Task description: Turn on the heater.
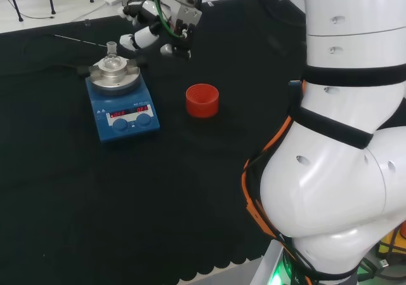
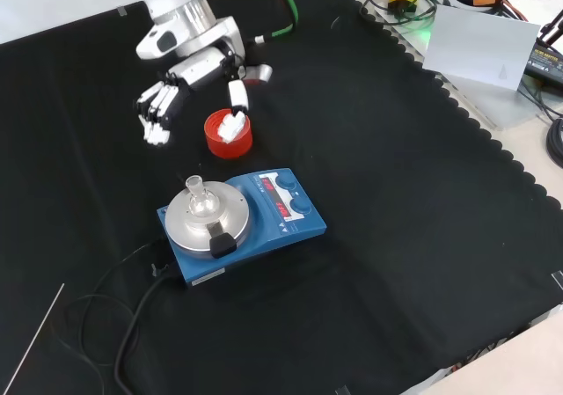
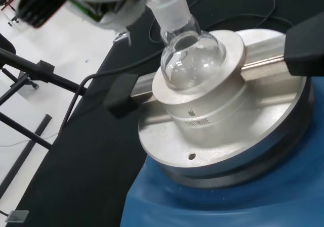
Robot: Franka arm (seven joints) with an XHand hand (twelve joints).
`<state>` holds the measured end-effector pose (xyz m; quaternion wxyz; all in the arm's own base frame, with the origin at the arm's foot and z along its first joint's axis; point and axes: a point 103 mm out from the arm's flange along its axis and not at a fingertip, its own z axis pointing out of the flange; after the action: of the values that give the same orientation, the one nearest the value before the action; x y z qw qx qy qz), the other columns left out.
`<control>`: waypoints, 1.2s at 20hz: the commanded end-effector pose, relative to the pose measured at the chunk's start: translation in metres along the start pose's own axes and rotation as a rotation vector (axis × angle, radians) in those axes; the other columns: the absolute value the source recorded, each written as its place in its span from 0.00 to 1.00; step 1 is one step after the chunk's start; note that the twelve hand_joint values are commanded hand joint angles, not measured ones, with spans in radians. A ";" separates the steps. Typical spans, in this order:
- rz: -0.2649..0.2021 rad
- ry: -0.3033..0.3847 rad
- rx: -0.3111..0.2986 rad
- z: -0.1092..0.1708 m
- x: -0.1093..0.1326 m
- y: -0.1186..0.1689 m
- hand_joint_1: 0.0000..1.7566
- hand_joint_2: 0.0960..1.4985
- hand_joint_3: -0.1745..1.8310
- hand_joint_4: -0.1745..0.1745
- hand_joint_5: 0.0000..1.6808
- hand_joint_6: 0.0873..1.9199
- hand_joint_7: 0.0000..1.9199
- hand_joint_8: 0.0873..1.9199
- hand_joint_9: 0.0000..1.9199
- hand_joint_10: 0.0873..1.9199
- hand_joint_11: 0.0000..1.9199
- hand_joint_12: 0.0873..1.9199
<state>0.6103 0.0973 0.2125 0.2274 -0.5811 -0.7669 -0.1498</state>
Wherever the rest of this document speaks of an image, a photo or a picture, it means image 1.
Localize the heater with blue base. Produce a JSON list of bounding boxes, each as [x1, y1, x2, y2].
[[84, 58, 161, 144]]

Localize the orange cable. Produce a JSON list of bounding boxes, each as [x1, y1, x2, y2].
[[240, 115, 293, 242]]

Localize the black bench cloth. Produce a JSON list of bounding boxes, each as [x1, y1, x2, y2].
[[0, 0, 308, 285]]

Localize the orange ribbed flask ring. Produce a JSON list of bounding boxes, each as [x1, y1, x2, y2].
[[185, 83, 220, 119]]

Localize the yellow stop button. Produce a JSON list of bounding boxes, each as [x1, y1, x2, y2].
[[376, 220, 406, 262]]

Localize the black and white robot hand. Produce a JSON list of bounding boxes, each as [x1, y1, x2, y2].
[[118, 0, 204, 60]]

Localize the thin glass rod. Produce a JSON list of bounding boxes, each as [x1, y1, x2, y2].
[[53, 34, 108, 48]]

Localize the green cable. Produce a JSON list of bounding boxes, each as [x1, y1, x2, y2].
[[151, 0, 188, 40]]

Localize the clear round-bottom glass flask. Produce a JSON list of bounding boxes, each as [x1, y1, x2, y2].
[[101, 41, 123, 70]]

